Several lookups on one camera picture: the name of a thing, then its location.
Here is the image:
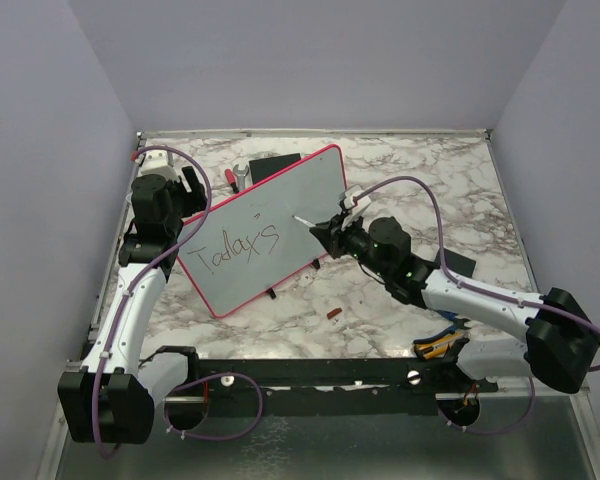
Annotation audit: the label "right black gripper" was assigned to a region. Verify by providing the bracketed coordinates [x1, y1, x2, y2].
[312, 209, 391, 279]

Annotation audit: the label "whiteboard marker pen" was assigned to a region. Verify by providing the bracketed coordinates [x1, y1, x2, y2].
[293, 215, 315, 228]

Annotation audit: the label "pink framed whiteboard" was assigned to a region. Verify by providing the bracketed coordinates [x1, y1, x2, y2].
[178, 144, 347, 318]

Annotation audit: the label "red marker cap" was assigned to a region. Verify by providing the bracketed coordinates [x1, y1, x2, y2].
[327, 308, 342, 319]

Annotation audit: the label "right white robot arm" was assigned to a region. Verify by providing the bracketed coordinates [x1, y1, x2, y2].
[309, 215, 600, 394]

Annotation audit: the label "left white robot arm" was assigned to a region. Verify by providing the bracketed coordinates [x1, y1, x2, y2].
[57, 166, 210, 445]

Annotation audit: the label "silver wrench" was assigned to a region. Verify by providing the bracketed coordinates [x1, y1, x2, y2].
[232, 164, 250, 193]

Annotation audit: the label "black box rear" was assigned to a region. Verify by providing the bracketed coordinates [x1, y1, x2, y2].
[249, 153, 301, 185]

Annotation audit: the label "yellow utility knife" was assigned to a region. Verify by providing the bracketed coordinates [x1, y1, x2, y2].
[413, 336, 458, 361]

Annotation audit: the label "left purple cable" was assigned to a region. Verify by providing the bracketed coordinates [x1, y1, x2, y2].
[92, 144, 212, 459]

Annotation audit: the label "red handled screwdriver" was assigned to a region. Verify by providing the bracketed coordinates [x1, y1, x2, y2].
[224, 169, 240, 194]

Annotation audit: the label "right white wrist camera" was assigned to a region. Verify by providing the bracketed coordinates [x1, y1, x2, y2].
[339, 185, 371, 231]

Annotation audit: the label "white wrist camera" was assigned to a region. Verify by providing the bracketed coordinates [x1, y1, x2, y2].
[132, 150, 178, 181]
[339, 185, 371, 231]

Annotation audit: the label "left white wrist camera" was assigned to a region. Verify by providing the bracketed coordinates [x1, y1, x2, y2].
[132, 150, 178, 181]

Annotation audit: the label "blue handled pliers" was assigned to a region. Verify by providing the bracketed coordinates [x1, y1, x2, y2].
[441, 311, 469, 336]

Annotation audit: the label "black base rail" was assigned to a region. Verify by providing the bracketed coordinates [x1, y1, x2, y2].
[166, 352, 497, 418]

